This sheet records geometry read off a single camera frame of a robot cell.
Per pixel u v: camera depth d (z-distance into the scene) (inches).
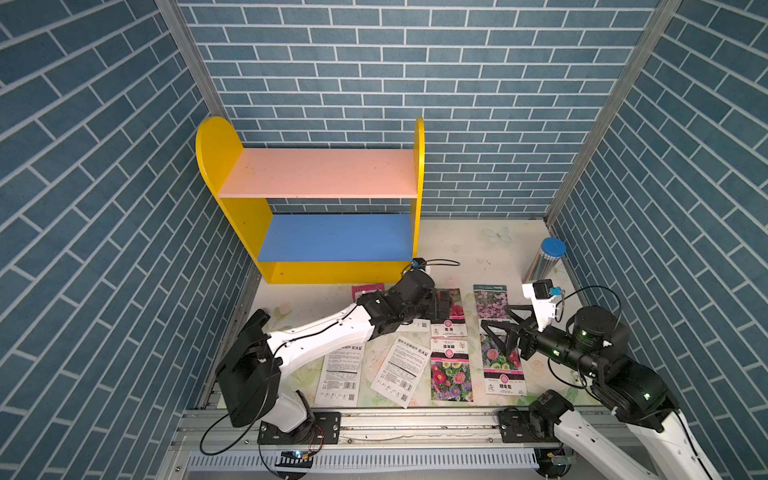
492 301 37.9
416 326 35.9
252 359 18.2
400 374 32.4
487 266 42.5
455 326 35.9
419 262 27.8
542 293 20.7
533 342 21.3
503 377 32.4
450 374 32.5
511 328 20.9
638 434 16.9
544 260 35.0
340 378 32.2
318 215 39.1
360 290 39.9
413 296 23.1
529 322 21.6
